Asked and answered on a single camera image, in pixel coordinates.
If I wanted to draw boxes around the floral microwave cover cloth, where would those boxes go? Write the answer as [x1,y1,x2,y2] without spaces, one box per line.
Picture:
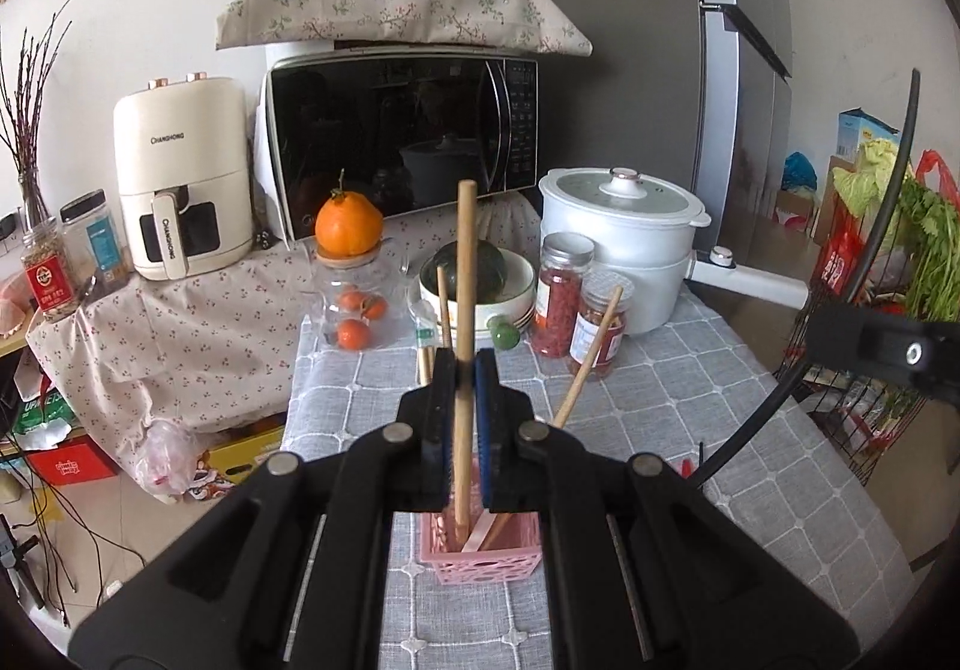
[214,0,595,59]

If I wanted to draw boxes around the tall red spice jar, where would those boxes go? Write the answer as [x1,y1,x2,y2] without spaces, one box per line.
[530,232,596,360]

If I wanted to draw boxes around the black wire rack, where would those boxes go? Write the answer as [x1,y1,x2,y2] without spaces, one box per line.
[780,278,940,485]

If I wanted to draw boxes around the white electric cooking pot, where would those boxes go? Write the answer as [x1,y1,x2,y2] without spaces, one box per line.
[538,166,812,336]

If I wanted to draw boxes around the red cardboard box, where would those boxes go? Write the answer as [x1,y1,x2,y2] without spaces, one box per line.
[25,436,122,489]

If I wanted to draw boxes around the yellow cardboard box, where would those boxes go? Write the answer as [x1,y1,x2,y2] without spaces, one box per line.
[198,413,290,489]

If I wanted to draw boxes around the napa cabbage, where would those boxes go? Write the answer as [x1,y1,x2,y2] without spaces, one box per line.
[830,136,917,215]

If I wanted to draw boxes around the black microwave oven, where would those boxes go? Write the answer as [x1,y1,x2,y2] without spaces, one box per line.
[253,43,542,245]

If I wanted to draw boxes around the short red spice jar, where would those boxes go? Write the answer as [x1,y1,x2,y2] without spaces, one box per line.
[567,269,633,383]

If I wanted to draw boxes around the cream air fryer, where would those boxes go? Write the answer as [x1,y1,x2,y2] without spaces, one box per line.
[112,71,257,283]

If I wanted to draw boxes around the black lid plastic jar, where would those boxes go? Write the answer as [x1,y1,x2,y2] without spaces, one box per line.
[58,189,129,297]

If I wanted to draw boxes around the clear glass jar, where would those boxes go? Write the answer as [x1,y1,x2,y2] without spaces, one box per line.
[303,241,395,353]

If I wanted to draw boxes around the bare dry branches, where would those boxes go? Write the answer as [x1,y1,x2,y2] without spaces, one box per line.
[0,0,74,222]

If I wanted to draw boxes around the blue cardboard box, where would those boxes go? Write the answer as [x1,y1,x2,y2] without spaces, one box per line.
[833,107,902,170]

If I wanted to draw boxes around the red label glass jar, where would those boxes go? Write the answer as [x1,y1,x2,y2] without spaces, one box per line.
[18,215,80,321]

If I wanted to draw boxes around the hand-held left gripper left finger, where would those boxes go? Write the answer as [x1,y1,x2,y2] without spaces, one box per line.
[69,347,458,670]

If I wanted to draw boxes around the red snack package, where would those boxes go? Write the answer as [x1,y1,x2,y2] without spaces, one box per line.
[809,208,872,297]

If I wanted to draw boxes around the grey checked tablecloth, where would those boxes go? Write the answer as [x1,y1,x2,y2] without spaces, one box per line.
[281,278,913,670]

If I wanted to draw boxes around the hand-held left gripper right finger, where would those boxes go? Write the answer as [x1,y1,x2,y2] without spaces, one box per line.
[472,347,857,670]

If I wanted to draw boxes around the floral side table cloth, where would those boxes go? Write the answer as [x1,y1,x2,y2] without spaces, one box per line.
[25,196,542,492]

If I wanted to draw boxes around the grey refrigerator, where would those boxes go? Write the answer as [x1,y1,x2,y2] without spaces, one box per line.
[500,0,797,267]

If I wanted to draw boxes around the wooden shelf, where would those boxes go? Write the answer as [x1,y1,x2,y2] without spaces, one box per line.
[0,328,40,371]

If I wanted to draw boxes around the dark green squash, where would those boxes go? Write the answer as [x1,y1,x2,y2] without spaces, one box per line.
[419,241,512,306]

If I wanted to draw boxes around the pink plastic utensil basket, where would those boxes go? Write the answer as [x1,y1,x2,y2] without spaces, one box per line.
[418,506,543,585]

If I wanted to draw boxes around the blue plastic bag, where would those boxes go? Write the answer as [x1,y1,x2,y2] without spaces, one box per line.
[783,151,819,192]

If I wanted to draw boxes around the red plastic bag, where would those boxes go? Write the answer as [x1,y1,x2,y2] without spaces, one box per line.
[913,148,960,207]

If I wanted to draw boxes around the white floral bowl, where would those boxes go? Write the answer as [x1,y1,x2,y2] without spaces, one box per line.
[415,247,538,324]

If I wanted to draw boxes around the green leafy herbs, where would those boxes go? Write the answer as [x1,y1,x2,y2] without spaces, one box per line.
[895,178,960,327]

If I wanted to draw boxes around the white dish with green knob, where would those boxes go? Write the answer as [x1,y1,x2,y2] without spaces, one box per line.
[408,295,538,353]

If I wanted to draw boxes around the black floor cables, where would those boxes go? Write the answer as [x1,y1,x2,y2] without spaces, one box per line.
[0,441,152,630]

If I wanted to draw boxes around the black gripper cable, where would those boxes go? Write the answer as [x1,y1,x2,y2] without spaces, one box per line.
[694,67,924,492]

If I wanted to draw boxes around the large orange fruit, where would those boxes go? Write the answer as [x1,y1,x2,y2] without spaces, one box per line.
[314,169,386,259]

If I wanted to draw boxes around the pink plastic bag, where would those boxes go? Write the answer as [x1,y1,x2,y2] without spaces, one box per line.
[134,418,204,500]

